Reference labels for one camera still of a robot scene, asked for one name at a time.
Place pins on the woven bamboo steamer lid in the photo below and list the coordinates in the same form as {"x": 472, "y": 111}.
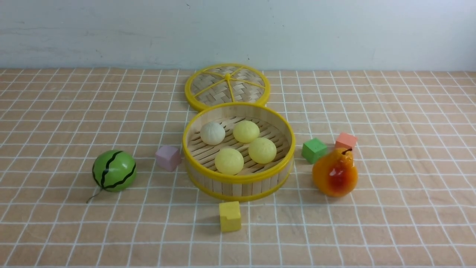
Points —
{"x": 224, "y": 83}

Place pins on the green foam cube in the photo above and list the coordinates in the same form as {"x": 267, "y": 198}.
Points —
{"x": 314, "y": 149}

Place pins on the pink foam cube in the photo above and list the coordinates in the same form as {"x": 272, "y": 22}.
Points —
{"x": 168, "y": 157}

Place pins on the yellow foam cube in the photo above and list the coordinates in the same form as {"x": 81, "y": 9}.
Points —
{"x": 230, "y": 216}

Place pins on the orange toy pear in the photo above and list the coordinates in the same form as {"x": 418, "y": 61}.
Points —
{"x": 335, "y": 174}

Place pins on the green toy watermelon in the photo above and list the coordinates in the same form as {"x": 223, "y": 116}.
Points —
{"x": 114, "y": 170}

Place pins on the orange foam cube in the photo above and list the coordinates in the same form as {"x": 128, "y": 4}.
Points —
{"x": 345, "y": 140}

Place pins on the checkered orange tablecloth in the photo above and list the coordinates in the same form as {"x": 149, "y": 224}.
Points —
{"x": 413, "y": 205}

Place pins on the white bun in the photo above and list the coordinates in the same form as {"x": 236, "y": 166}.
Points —
{"x": 212, "y": 133}

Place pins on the bamboo steamer tray yellow rim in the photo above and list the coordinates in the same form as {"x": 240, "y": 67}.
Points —
{"x": 255, "y": 180}

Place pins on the yellow bun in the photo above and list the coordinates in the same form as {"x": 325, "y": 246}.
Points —
{"x": 246, "y": 131}
{"x": 262, "y": 150}
{"x": 229, "y": 161}

